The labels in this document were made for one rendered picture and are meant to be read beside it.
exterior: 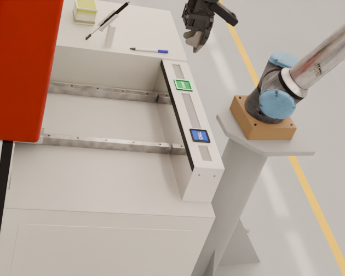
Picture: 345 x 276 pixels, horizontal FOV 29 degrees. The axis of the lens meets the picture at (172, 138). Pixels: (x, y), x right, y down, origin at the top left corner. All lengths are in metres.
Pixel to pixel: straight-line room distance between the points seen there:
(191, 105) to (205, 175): 0.30
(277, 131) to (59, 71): 0.78
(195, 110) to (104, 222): 0.48
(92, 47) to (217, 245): 0.98
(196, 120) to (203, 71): 2.13
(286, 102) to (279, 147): 0.27
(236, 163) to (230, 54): 2.11
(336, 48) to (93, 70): 0.82
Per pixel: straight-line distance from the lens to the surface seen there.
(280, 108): 2.13
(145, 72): 2.33
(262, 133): 2.32
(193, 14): 2.02
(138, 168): 2.04
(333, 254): 3.33
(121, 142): 2.07
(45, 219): 1.88
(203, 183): 1.95
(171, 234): 1.99
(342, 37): 2.04
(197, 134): 2.01
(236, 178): 2.48
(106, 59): 2.28
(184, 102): 2.14
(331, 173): 3.80
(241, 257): 2.99
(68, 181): 1.94
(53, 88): 2.25
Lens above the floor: 2.14
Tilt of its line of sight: 37 degrees down
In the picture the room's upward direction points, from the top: 19 degrees clockwise
